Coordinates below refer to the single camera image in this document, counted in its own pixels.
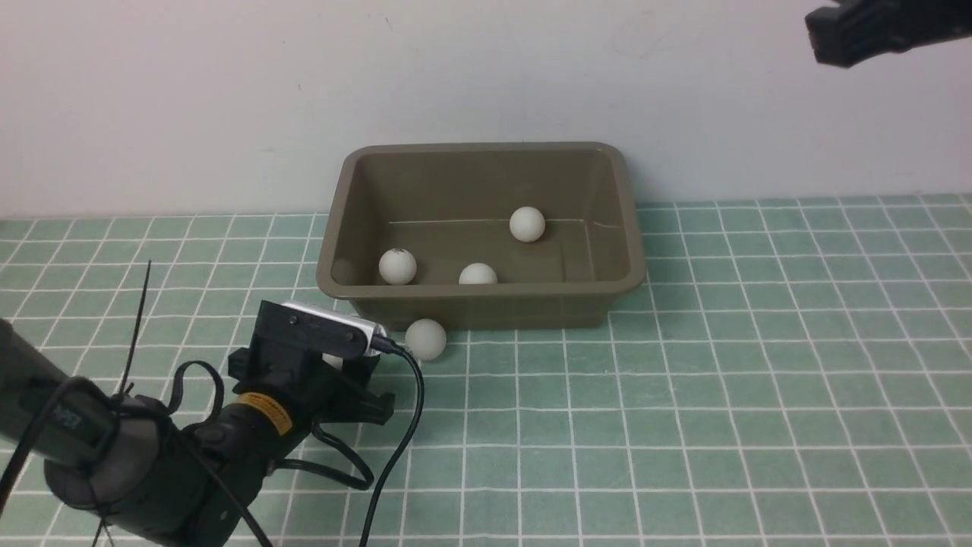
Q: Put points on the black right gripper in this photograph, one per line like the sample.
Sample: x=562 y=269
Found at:
x=850 y=32

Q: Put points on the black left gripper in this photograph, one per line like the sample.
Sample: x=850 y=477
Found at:
x=279 y=396

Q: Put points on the white logo ball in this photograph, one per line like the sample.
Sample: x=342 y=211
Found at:
x=426 y=339
x=334 y=361

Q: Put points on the plain white ball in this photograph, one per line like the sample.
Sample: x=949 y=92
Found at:
x=527 y=224

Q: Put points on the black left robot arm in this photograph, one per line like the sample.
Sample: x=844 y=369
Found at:
x=122 y=458

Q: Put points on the black zip tie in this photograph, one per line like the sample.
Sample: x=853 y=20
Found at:
x=124 y=385

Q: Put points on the olive plastic bin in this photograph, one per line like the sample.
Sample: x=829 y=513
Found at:
x=449 y=205

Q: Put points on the green checkered tablecloth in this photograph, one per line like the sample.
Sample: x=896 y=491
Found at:
x=792 y=373

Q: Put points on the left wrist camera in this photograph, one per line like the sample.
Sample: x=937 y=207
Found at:
x=311 y=331

